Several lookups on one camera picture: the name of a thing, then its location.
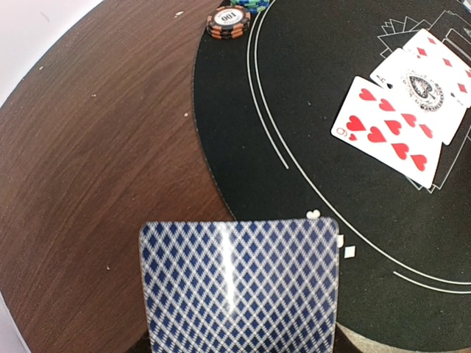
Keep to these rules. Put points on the blue patterned card deck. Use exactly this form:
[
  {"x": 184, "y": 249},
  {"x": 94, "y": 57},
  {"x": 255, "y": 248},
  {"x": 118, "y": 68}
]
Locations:
[{"x": 241, "y": 286}]

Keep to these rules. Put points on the nine of hearts card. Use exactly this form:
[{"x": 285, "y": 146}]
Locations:
[{"x": 375, "y": 131}]

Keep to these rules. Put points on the brown chip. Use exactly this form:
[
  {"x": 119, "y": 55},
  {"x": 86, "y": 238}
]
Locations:
[{"x": 228, "y": 22}]

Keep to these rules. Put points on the green chip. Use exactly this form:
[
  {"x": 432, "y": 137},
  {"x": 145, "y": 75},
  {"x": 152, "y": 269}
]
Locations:
[{"x": 253, "y": 6}]

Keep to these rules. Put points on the ace of spades card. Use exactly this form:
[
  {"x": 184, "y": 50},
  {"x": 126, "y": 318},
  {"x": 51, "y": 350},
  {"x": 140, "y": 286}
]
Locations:
[{"x": 421, "y": 83}]

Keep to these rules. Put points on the diamonds face-up card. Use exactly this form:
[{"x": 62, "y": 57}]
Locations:
[{"x": 454, "y": 69}]

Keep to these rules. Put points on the round black poker mat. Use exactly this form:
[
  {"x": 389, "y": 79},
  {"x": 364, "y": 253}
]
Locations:
[{"x": 264, "y": 106}]

